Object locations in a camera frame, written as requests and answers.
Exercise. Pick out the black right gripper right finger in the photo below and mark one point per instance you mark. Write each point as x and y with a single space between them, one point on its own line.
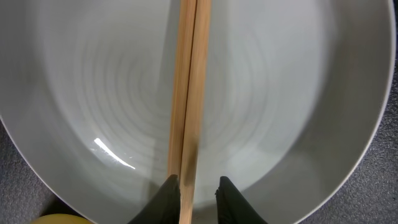
232 207

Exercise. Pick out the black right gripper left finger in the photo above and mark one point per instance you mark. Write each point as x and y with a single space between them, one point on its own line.
164 207

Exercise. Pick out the wooden chopstick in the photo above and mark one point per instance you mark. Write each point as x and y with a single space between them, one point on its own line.
194 110
186 25

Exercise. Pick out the yellow bowl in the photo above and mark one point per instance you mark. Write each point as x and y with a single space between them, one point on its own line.
60 219

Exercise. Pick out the round black serving tray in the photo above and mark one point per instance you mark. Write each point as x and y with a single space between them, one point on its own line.
373 193

